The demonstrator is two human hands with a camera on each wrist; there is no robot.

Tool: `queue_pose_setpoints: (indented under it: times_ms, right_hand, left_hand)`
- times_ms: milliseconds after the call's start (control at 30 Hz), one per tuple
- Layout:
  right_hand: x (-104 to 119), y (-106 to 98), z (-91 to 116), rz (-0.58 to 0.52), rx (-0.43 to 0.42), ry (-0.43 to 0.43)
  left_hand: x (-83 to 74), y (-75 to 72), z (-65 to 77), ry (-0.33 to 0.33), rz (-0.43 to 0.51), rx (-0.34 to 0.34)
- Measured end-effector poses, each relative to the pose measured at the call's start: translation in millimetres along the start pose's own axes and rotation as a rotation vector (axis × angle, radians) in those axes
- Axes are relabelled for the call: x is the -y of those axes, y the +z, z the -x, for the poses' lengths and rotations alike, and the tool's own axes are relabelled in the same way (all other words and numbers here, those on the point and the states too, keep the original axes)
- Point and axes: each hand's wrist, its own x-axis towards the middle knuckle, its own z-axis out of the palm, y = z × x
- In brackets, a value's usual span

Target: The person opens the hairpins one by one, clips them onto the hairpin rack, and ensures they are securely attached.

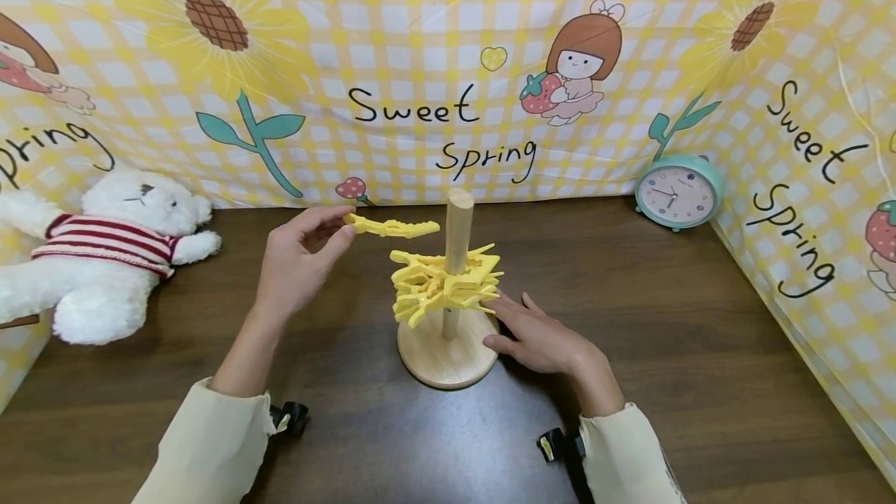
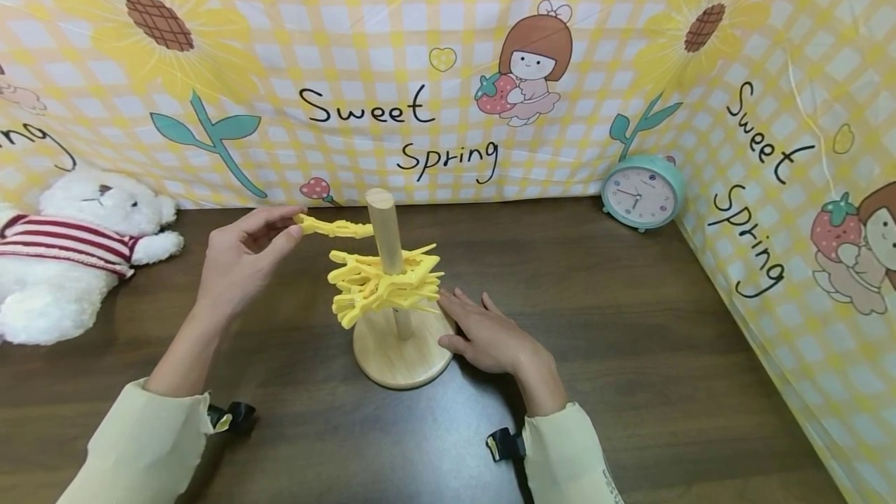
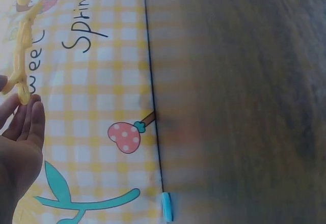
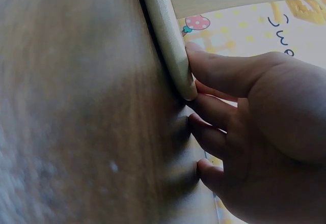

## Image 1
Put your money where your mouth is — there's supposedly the person's left hand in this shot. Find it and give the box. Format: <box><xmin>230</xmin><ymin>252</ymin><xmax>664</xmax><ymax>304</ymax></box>
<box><xmin>254</xmin><ymin>205</ymin><xmax>357</xmax><ymax>324</ymax></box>

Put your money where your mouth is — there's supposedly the cluster of yellow clips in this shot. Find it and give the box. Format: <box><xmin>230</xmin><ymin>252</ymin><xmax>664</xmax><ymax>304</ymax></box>
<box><xmin>389</xmin><ymin>243</ymin><xmax>505</xmax><ymax>329</ymax></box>

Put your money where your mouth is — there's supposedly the wooden post stand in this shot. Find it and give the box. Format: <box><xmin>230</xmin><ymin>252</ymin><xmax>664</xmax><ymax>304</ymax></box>
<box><xmin>397</xmin><ymin>187</ymin><xmax>501</xmax><ymax>390</ymax></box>

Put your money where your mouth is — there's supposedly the person's right forearm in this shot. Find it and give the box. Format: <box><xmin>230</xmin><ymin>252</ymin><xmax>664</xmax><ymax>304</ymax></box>
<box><xmin>568</xmin><ymin>354</ymin><xmax>688</xmax><ymax>504</ymax></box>

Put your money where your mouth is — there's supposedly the yellow plastic clip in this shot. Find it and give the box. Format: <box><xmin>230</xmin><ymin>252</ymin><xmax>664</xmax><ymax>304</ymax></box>
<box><xmin>343</xmin><ymin>213</ymin><xmax>442</xmax><ymax>240</ymax></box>

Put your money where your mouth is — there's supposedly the white teddy bear striped shirt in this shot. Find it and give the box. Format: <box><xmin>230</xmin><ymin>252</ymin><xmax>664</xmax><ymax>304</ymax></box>
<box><xmin>0</xmin><ymin>168</ymin><xmax>223</xmax><ymax>346</ymax></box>

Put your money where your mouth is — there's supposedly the mint green alarm clock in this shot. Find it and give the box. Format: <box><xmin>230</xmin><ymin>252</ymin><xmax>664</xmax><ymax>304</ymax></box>
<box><xmin>634</xmin><ymin>153</ymin><xmax>725</xmax><ymax>233</ymax></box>

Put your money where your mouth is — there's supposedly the person's left forearm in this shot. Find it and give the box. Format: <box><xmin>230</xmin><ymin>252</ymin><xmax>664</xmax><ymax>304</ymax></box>
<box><xmin>131</xmin><ymin>306</ymin><xmax>285</xmax><ymax>504</ymax></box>

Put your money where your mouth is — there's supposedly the person's right hand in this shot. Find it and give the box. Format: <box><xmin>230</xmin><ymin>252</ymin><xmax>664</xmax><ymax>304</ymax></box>
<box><xmin>482</xmin><ymin>292</ymin><xmax>596</xmax><ymax>376</ymax></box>

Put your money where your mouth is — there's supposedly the black wrist band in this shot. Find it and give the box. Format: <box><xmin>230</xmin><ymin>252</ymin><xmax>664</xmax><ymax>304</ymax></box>
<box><xmin>537</xmin><ymin>427</ymin><xmax>596</xmax><ymax>504</ymax></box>
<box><xmin>268</xmin><ymin>401</ymin><xmax>310</xmax><ymax>438</ymax></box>

